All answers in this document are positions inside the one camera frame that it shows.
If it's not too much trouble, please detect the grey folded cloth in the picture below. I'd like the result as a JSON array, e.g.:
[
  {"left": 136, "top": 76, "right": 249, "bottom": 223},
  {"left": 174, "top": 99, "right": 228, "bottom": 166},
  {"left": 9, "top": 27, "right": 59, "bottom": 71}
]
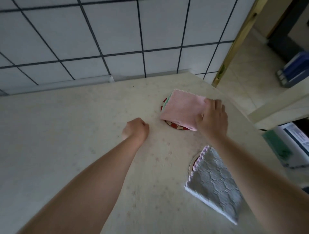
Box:
[{"left": 185, "top": 145, "right": 244, "bottom": 225}]

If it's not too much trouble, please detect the green packet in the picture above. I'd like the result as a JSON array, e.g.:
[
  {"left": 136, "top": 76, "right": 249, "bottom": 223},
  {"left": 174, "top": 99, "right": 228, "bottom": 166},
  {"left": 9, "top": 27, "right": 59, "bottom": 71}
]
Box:
[{"left": 262, "top": 130, "right": 294, "bottom": 167}]

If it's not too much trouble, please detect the person's right forearm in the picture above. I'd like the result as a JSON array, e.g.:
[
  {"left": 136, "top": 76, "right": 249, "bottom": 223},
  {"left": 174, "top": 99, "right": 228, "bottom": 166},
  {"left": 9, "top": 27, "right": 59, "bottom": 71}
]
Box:
[{"left": 206, "top": 134, "right": 309, "bottom": 234}]

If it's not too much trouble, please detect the white plate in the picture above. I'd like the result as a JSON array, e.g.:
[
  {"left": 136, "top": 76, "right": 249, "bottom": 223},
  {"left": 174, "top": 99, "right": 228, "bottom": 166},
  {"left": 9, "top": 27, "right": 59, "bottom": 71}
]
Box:
[{"left": 189, "top": 152, "right": 203, "bottom": 176}]

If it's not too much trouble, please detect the wooden door frame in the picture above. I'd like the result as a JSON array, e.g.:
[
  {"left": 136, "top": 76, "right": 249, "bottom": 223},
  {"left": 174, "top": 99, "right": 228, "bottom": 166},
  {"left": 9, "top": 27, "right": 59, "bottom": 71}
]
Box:
[{"left": 212, "top": 0, "right": 265, "bottom": 88}]

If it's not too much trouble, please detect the person's right hand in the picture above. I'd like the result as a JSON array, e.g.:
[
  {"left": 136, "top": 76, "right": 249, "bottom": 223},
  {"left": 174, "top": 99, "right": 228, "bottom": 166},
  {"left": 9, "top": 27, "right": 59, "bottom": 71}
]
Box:
[{"left": 195, "top": 99, "right": 228, "bottom": 140}]

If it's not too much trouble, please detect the person's left forearm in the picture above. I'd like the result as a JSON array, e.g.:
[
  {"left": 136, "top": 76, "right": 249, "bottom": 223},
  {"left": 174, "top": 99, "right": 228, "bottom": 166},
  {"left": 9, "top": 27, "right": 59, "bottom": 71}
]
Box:
[{"left": 17, "top": 135, "right": 145, "bottom": 234}]

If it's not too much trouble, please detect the white box with blue label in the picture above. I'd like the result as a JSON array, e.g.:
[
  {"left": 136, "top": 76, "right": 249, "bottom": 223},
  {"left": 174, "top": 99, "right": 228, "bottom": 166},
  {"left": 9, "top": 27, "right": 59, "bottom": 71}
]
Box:
[{"left": 273, "top": 122, "right": 309, "bottom": 169}]

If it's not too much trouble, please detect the pink cloth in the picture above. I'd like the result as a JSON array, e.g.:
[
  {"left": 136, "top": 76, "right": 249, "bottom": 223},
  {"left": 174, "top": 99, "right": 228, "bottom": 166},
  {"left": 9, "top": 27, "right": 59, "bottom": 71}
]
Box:
[{"left": 159, "top": 89, "right": 207, "bottom": 131}]

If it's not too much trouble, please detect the blue and grey box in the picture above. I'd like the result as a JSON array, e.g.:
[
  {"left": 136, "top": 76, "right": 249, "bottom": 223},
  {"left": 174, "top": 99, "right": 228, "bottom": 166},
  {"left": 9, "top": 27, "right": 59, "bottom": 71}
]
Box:
[{"left": 276, "top": 51, "right": 309, "bottom": 88}]

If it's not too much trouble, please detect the person's left hand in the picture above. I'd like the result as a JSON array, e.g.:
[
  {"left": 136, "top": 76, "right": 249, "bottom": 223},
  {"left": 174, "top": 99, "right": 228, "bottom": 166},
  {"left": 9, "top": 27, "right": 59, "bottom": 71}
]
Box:
[{"left": 121, "top": 118, "right": 150, "bottom": 145}]

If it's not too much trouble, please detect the dark cabinet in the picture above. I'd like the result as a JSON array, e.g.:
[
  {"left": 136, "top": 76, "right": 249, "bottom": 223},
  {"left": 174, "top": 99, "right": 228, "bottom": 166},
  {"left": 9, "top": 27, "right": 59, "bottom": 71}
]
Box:
[{"left": 267, "top": 0, "right": 309, "bottom": 63}]

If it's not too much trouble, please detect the red patterned plate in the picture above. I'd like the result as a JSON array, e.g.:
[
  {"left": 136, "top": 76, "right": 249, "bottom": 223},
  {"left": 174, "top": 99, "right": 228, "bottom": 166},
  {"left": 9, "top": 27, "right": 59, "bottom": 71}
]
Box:
[{"left": 160, "top": 97, "right": 191, "bottom": 131}]

